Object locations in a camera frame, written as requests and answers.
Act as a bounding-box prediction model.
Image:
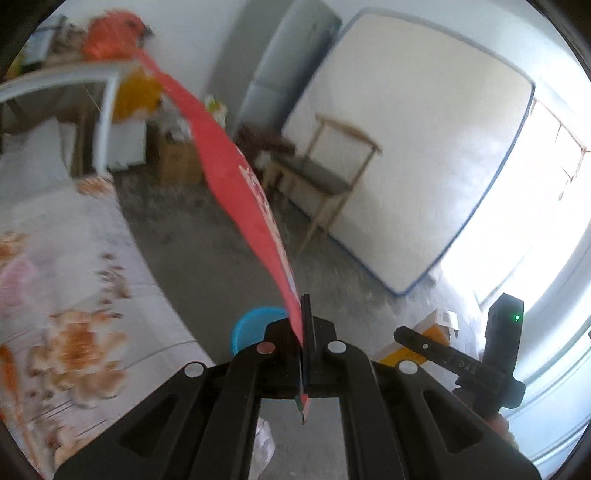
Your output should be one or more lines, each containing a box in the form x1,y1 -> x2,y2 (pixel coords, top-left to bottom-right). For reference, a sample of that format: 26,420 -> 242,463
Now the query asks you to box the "white yellow carton box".
373,309 -> 460,367

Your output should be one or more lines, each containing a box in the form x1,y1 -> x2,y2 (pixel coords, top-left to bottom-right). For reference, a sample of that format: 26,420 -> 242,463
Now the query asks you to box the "red snack bag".
131,45 -> 312,425

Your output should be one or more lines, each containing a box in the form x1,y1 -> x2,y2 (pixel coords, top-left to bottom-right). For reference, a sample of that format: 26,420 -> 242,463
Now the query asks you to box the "blue plastic trash bin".
230,306 -> 287,355

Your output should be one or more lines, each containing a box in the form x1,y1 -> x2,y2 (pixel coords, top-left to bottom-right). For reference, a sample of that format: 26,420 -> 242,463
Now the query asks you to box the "wooden chair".
263,113 -> 383,256

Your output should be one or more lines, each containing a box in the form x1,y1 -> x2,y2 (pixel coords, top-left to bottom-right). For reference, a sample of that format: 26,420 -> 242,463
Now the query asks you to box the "cardboard box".
156,135 -> 204,187

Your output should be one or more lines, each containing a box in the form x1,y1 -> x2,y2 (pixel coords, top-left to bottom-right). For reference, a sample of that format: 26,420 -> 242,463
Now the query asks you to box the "white mattress blue edge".
283,8 -> 535,295

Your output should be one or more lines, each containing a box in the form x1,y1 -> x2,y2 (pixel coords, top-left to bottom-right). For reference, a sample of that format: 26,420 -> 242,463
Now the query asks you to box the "dark wooden stool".
235,123 -> 296,170

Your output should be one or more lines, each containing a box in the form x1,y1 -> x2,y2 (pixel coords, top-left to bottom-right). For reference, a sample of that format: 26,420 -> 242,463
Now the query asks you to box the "white plastic bag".
204,94 -> 228,129

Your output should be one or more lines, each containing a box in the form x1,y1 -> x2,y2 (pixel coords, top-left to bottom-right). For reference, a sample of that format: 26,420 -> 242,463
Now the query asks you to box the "white pillow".
1,117 -> 70,201

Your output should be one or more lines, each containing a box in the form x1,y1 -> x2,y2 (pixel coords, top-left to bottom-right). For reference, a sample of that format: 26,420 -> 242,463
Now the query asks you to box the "yellow plastic bag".
112,68 -> 163,123

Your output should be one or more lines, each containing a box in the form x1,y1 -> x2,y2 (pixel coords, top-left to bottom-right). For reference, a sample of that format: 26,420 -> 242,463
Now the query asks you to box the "white shelf table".
0,59 -> 139,179

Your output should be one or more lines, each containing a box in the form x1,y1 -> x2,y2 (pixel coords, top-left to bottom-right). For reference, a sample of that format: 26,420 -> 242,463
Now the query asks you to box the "grey refrigerator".
232,1 -> 342,134

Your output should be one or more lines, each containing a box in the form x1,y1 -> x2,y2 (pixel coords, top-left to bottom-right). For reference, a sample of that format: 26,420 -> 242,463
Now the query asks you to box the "orange red plastic bag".
82,10 -> 153,61

